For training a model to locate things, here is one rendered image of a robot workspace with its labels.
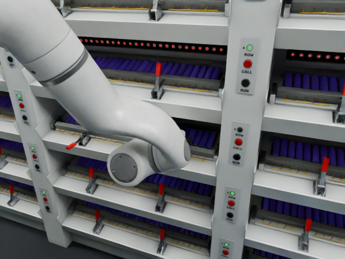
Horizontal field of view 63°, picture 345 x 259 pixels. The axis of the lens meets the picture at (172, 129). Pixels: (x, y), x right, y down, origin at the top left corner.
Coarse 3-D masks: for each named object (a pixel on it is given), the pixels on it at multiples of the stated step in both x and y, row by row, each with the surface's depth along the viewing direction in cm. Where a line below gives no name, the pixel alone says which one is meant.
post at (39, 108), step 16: (0, 48) 85; (16, 80) 89; (32, 96) 90; (16, 112) 95; (32, 112) 92; (48, 112) 97; (32, 128) 95; (48, 160) 101; (32, 176) 107; (48, 192) 107; (48, 224) 116; (64, 240) 117
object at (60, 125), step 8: (64, 128) 97; (72, 128) 95; (80, 128) 94; (104, 136) 92; (112, 136) 90; (120, 136) 89; (128, 136) 89; (120, 144) 89; (192, 152) 82; (200, 152) 81; (208, 152) 80
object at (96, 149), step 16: (64, 112) 104; (48, 128) 98; (48, 144) 97; (64, 144) 93; (96, 144) 91; (112, 144) 90; (192, 160) 82; (208, 160) 81; (176, 176) 83; (192, 176) 81; (208, 176) 78
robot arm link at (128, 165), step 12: (132, 144) 57; (144, 144) 58; (120, 156) 56; (132, 156) 54; (144, 156) 56; (108, 168) 57; (120, 168) 56; (132, 168) 55; (144, 168) 55; (156, 168) 58; (120, 180) 56; (132, 180) 56
